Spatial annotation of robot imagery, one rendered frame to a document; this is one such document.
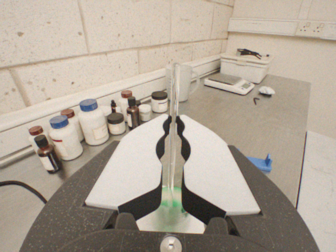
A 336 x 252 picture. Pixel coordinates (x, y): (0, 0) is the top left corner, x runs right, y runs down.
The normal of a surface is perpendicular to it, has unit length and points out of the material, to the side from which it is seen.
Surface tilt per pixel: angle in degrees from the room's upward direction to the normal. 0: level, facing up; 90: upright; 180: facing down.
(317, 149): 0
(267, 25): 90
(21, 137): 90
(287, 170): 0
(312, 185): 0
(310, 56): 90
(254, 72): 93
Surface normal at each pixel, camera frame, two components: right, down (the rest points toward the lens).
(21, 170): 0.02, -0.84
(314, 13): -0.63, 0.40
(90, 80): 0.77, 0.36
